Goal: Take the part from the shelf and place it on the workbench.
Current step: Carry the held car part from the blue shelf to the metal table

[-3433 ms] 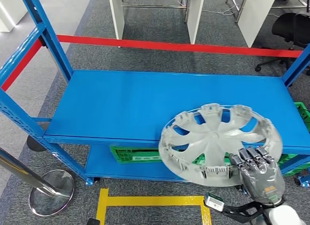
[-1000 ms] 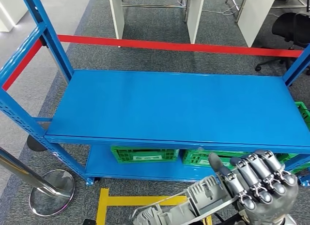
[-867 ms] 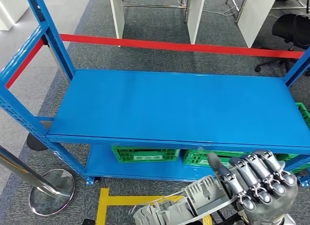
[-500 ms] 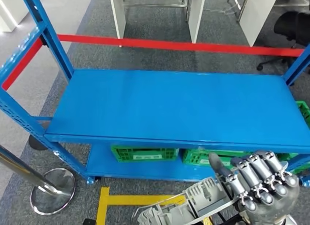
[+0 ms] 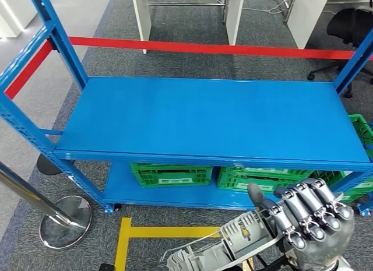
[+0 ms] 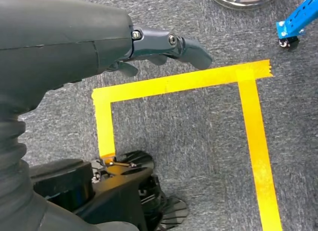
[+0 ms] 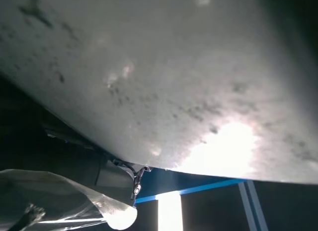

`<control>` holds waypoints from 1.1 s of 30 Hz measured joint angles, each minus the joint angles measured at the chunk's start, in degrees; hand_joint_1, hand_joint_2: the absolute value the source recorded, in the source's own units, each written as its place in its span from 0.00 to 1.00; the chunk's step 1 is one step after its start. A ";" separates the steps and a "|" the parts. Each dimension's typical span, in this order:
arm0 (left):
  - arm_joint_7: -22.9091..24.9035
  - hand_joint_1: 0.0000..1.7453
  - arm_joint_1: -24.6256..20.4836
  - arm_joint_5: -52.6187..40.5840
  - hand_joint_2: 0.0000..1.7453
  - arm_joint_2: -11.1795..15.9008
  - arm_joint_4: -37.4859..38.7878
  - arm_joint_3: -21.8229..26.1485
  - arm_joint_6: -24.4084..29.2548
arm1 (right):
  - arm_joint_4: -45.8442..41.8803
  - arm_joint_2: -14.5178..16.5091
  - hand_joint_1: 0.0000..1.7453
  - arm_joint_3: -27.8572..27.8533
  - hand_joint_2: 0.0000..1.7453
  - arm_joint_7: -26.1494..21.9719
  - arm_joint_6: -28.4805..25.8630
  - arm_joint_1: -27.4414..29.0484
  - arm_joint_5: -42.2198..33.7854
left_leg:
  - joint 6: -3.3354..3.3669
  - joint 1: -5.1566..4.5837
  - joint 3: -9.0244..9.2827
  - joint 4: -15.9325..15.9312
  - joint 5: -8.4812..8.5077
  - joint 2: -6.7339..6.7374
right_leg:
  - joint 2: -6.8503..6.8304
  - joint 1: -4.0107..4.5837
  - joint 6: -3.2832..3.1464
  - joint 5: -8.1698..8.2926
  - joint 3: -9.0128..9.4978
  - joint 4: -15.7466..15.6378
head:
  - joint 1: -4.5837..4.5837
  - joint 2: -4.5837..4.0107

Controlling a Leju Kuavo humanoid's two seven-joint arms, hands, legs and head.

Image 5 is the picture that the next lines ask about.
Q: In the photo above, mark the black office chair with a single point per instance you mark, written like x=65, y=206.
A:
x=346, y=26

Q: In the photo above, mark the long red barrier belt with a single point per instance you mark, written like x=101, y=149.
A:
x=204, y=49

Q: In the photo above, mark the green open plastic crate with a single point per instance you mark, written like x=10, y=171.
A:
x=361, y=128

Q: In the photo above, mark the silver plastic wheel hubcap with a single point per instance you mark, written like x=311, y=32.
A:
x=241, y=232

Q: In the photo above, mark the blue metal shelf rack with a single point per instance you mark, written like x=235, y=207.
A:
x=365, y=209
x=189, y=118

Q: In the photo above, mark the black stanchion post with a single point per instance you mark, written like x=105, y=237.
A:
x=47, y=167

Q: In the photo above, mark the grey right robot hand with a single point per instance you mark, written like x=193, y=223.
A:
x=317, y=242

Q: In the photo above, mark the chrome stanchion post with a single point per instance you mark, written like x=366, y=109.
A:
x=64, y=223

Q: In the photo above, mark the yellow floor tape square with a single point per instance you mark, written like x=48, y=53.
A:
x=163, y=232

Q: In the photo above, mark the green folded plastic crate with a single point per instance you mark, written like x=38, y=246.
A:
x=256, y=178
x=171, y=176
x=359, y=194

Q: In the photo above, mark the white office desk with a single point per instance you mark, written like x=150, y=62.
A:
x=235, y=18
x=306, y=18

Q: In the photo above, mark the black robot foot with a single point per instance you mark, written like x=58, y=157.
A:
x=106, y=268

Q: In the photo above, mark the short red barrier belt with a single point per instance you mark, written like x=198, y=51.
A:
x=27, y=70

